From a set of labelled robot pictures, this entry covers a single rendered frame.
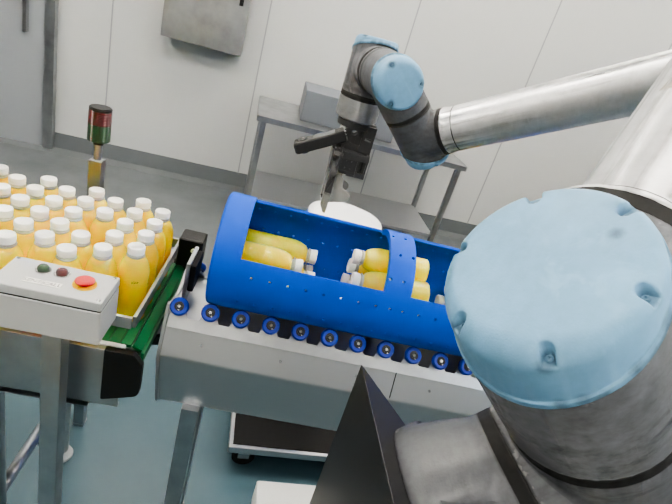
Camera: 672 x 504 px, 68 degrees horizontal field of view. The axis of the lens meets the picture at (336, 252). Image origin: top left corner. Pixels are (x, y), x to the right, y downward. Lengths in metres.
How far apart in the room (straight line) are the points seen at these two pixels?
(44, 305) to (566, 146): 4.84
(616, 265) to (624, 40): 5.03
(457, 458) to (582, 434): 0.15
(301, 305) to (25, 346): 0.61
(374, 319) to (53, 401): 0.72
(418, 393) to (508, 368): 1.05
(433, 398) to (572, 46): 4.12
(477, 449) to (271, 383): 0.89
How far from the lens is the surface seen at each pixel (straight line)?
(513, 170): 5.18
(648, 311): 0.34
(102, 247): 1.22
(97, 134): 1.64
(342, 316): 1.21
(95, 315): 1.05
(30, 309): 1.10
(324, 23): 4.44
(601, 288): 0.35
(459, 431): 0.54
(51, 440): 1.36
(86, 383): 1.32
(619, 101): 0.91
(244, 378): 1.34
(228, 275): 1.16
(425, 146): 1.00
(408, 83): 0.94
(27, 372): 1.36
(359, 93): 1.06
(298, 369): 1.31
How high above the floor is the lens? 1.69
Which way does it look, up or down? 25 degrees down
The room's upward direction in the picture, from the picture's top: 17 degrees clockwise
